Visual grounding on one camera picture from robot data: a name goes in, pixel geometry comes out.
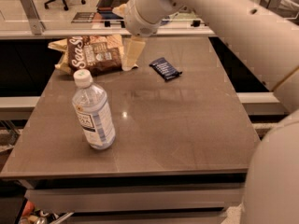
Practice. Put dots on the left metal glass post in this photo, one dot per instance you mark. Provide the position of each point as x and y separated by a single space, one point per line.
36 25

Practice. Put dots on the dark blue snack bar wrapper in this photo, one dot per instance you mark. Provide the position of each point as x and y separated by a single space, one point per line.
165 69

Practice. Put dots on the grey table drawer front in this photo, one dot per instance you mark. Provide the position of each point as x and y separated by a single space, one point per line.
137 198

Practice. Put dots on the clear plastic water bottle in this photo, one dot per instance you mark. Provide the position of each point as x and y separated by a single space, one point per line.
92 108

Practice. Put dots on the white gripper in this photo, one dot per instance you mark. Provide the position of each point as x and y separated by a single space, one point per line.
135 20

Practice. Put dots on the brown sea salt chip bag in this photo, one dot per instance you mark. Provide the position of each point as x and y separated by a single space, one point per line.
97 53

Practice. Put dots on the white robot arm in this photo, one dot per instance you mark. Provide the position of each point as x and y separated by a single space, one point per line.
268 46

